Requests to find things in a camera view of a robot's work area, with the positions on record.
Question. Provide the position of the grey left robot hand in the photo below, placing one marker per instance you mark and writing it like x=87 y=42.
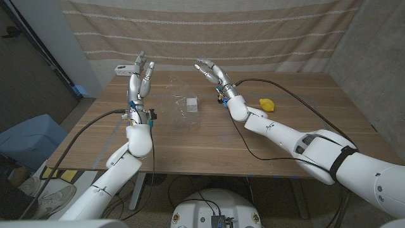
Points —
x=135 y=87

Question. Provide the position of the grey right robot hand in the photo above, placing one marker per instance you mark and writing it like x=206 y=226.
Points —
x=223 y=82

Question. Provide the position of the small white box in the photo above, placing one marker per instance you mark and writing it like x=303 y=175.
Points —
x=192 y=105

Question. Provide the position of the clear cellophane sheet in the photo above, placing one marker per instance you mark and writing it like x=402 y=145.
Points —
x=171 y=111

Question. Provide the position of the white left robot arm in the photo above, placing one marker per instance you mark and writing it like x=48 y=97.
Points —
x=126 y=164

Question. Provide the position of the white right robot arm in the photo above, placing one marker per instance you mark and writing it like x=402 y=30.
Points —
x=284 y=134

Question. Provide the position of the yellow lemon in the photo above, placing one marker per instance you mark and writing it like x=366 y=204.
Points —
x=266 y=105

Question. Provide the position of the white power strip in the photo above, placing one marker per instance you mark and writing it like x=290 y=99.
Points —
x=121 y=70

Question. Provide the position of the beige striped backdrop cloth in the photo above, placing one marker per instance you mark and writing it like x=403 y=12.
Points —
x=205 y=35

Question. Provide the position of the blue tape patch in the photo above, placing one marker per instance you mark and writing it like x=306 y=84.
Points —
x=80 y=90

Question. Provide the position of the black round floor device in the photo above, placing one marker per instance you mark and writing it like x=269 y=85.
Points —
x=157 y=179

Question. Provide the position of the grey metal table leg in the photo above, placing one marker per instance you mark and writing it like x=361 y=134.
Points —
x=137 y=193
x=299 y=198

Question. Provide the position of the dark wooden door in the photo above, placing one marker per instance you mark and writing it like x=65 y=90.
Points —
x=28 y=85

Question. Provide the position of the blue grey storage bin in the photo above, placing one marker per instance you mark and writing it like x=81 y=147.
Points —
x=31 y=139

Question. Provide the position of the yellow black floor object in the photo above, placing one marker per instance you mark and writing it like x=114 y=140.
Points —
x=50 y=173

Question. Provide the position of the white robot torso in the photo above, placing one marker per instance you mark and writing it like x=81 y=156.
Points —
x=215 y=206

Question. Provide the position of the white sneaker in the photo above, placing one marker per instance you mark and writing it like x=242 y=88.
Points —
x=30 y=186
x=57 y=199

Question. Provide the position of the grey torso connector module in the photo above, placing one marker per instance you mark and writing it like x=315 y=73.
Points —
x=218 y=221

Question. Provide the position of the dark trouser leg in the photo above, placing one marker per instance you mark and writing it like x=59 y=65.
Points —
x=12 y=199

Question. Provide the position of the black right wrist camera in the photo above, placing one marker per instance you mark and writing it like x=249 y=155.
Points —
x=221 y=98

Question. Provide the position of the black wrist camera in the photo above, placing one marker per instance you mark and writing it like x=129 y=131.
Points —
x=153 y=114
x=221 y=98

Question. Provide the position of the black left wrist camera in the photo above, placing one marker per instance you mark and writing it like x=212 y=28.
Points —
x=153 y=114

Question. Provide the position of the black door frame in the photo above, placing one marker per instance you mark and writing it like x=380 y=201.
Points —
x=41 y=47

